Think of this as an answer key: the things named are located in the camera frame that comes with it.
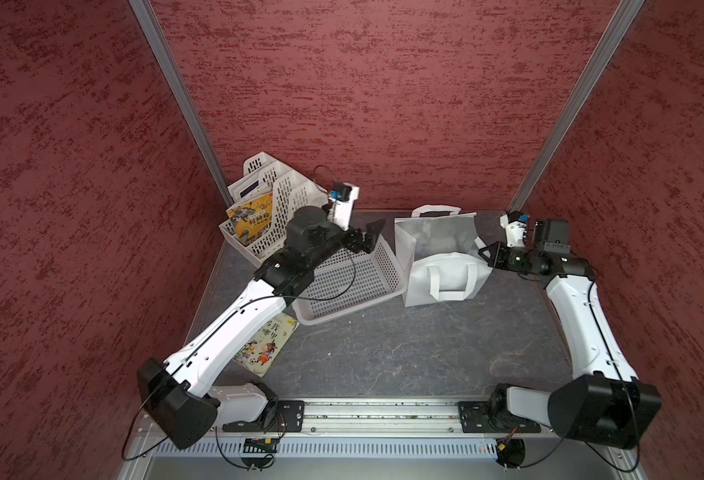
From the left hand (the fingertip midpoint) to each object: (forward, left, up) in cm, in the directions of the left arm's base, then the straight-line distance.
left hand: (367, 220), depth 68 cm
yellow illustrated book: (+20, +39, -22) cm, 49 cm away
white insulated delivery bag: (-1, -20, -14) cm, 24 cm away
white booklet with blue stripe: (+26, +38, -13) cm, 48 cm away
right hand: (0, -30, -14) cm, 33 cm away
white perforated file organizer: (+28, +26, -16) cm, 41 cm away
